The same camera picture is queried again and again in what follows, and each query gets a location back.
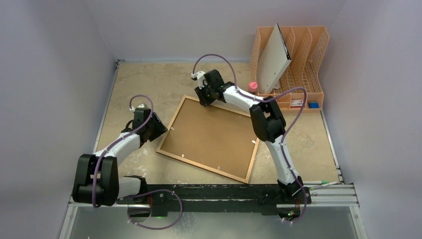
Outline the green tipped pen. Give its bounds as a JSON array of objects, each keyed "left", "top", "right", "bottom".
[{"left": 303, "top": 180, "right": 329, "bottom": 185}]

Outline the wooden picture frame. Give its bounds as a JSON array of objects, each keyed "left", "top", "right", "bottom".
[{"left": 155, "top": 95, "right": 261, "bottom": 185}]

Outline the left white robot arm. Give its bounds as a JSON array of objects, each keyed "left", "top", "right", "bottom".
[{"left": 72, "top": 106, "right": 167, "bottom": 208}]

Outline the purple cable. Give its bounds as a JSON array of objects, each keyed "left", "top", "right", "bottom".
[
  {"left": 191, "top": 53, "right": 309, "bottom": 225},
  {"left": 92, "top": 94, "right": 183, "bottom": 231}
]

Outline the pink capped bottle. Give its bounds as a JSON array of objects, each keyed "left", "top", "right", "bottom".
[{"left": 248, "top": 82, "right": 258, "bottom": 95}]

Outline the white board in organizer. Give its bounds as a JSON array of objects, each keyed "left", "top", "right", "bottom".
[{"left": 256, "top": 23, "right": 292, "bottom": 94}]

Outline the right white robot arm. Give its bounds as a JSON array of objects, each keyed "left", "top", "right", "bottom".
[{"left": 191, "top": 70, "right": 306, "bottom": 203}]

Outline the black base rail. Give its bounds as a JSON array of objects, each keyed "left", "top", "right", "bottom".
[{"left": 117, "top": 184, "right": 312, "bottom": 219}]

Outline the orange file organizer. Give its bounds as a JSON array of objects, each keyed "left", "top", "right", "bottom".
[{"left": 256, "top": 26, "right": 329, "bottom": 113}]

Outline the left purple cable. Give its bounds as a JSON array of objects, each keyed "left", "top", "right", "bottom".
[{"left": 92, "top": 94, "right": 183, "bottom": 231}]

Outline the blue small box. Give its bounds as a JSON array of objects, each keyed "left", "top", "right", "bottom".
[{"left": 308, "top": 102, "right": 320, "bottom": 109}]

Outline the red white small box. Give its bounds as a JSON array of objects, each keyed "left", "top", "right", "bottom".
[{"left": 290, "top": 99, "right": 304, "bottom": 109}]

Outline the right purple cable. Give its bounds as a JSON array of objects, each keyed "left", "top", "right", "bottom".
[{"left": 191, "top": 53, "right": 309, "bottom": 225}]

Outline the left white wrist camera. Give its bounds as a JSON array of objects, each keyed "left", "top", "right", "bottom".
[{"left": 129, "top": 103, "right": 148, "bottom": 111}]

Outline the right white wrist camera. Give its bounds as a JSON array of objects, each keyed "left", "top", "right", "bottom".
[{"left": 191, "top": 71, "right": 205, "bottom": 89}]

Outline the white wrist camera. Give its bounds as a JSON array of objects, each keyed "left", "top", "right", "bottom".
[
  {"left": 191, "top": 71, "right": 205, "bottom": 89},
  {"left": 129, "top": 103, "right": 148, "bottom": 111}
]

